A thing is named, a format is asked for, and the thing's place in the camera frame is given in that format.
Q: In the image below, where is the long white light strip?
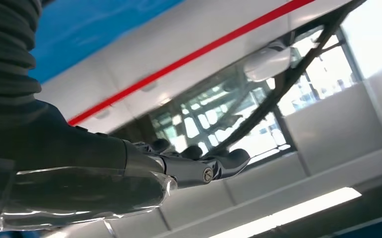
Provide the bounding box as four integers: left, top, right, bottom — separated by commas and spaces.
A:
207, 187, 363, 238

